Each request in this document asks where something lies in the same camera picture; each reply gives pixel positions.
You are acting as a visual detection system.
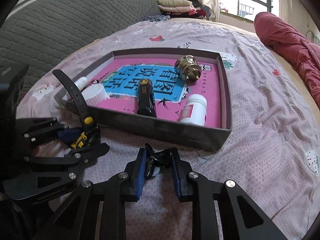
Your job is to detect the yellow black watch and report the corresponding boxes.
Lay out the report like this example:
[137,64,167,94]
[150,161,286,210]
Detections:
[53,69,101,149]

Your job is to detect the white round jar lid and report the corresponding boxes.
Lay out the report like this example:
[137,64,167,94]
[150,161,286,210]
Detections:
[81,83,109,106]

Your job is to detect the white earbuds case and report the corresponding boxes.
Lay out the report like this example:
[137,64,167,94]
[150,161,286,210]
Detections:
[65,76,88,100]

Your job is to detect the small black clip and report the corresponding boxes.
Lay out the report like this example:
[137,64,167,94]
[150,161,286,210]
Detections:
[145,143,171,180]

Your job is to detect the black rectangular lighter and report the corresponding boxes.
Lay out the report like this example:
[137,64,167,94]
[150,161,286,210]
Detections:
[137,79,157,118]

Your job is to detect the brass camouflage knob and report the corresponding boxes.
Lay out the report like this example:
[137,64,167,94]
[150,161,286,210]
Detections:
[174,55,202,83]

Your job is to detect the pink patterned bedsheet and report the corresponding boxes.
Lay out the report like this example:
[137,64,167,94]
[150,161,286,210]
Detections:
[17,20,319,239]

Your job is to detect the pink Chinese workbook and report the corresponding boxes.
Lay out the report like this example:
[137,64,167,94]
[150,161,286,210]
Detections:
[90,58,221,128]

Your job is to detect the grey quilted headboard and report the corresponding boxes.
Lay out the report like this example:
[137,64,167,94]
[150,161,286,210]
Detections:
[1,0,161,96]

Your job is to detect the dark cardboard box tray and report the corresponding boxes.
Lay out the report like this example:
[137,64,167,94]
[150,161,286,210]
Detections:
[53,47,233,152]

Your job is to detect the small white pill bottle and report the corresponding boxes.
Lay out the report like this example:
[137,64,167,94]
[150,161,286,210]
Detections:
[180,94,207,126]

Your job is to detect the folded blankets stack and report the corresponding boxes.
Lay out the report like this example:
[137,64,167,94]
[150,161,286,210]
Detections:
[157,0,208,20]

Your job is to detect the red quilted duvet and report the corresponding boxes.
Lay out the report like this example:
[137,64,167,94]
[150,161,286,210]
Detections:
[254,12,320,105]

